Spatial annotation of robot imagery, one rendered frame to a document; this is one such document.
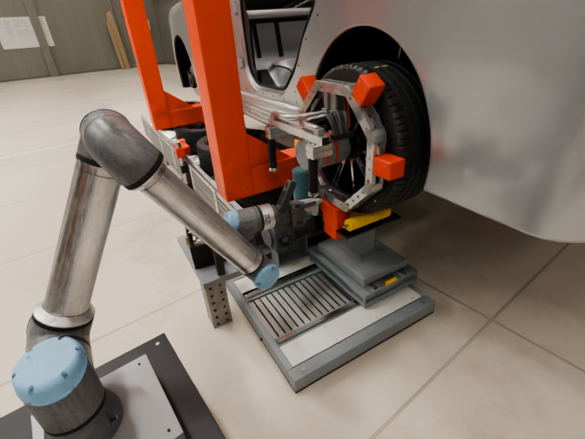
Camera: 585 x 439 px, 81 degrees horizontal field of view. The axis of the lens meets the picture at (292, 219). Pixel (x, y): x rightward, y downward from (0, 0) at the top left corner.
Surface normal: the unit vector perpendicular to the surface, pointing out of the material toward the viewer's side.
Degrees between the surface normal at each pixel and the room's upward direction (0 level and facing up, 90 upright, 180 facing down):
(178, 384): 0
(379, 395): 0
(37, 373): 5
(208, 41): 90
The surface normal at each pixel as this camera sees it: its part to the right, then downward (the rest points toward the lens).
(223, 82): 0.51, 0.40
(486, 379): -0.06, -0.87
